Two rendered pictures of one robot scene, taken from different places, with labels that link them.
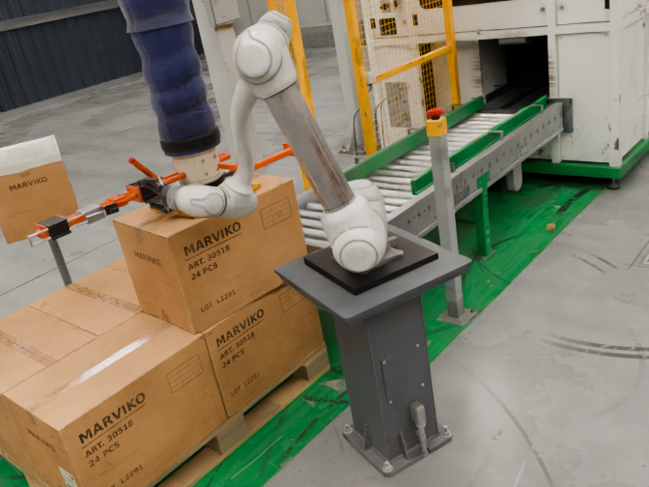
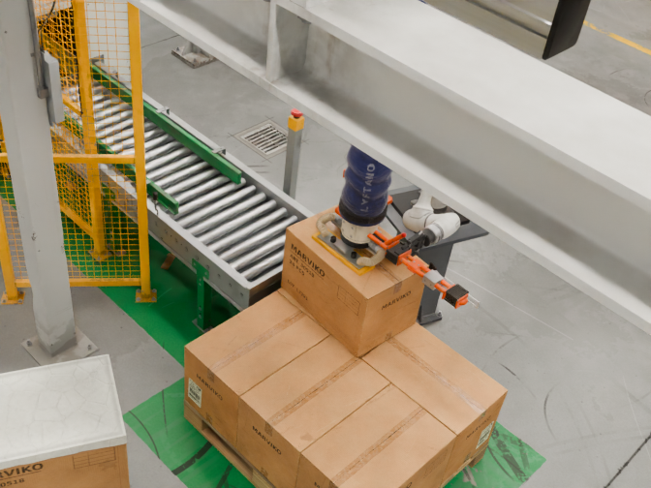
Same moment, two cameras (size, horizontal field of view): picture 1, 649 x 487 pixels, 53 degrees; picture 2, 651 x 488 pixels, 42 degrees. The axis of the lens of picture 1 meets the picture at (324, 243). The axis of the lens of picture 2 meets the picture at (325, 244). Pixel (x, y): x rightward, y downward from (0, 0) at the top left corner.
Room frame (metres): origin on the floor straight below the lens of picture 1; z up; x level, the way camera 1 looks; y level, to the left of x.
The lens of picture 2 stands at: (2.87, 3.53, 3.61)
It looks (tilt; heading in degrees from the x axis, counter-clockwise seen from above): 41 degrees down; 265
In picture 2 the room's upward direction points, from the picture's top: 8 degrees clockwise
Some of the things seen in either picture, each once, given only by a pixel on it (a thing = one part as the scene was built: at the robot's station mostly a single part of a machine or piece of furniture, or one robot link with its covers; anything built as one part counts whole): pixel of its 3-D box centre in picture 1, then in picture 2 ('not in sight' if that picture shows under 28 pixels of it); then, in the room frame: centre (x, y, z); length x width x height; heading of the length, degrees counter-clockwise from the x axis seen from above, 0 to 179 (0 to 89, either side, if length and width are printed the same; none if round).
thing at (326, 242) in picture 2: not in sight; (343, 249); (2.53, 0.49, 0.97); 0.34 x 0.10 x 0.05; 133
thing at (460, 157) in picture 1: (493, 138); (161, 115); (3.63, -1.08, 0.60); 1.60 x 0.10 x 0.09; 136
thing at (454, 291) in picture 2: (52, 227); (454, 296); (2.05, 0.86, 1.08); 0.08 x 0.07 x 0.05; 133
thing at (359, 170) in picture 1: (415, 135); (88, 144); (4.00, -0.69, 0.60); 1.60 x 0.10 x 0.09; 136
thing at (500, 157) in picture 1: (474, 177); (203, 151); (3.33, -0.87, 0.50); 2.31 x 0.05 x 0.19; 136
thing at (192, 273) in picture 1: (215, 244); (352, 276); (2.46, 0.43, 0.75); 0.60 x 0.40 x 0.40; 131
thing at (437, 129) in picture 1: (446, 223); (290, 187); (2.78, -0.58, 0.50); 0.07 x 0.07 x 1.00; 46
